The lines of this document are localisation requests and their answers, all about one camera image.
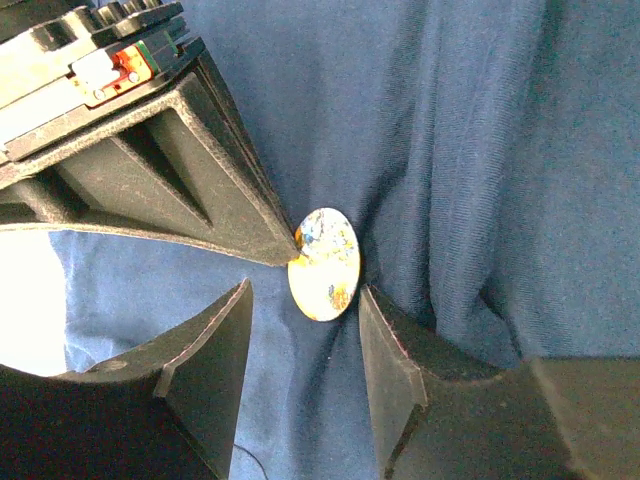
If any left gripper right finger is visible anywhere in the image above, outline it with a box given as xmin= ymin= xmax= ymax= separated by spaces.
xmin=359 ymin=286 xmax=639 ymax=479

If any navy blue t-shirt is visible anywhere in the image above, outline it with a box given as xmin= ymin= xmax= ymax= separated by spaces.
xmin=50 ymin=1 xmax=639 ymax=479

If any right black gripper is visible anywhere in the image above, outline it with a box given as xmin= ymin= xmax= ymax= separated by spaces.
xmin=1 ymin=1 xmax=298 ymax=266

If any round colourful brooch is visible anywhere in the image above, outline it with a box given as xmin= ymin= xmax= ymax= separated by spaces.
xmin=287 ymin=207 xmax=361 ymax=322

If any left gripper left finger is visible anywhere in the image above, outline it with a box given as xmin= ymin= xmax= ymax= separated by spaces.
xmin=1 ymin=281 xmax=253 ymax=479

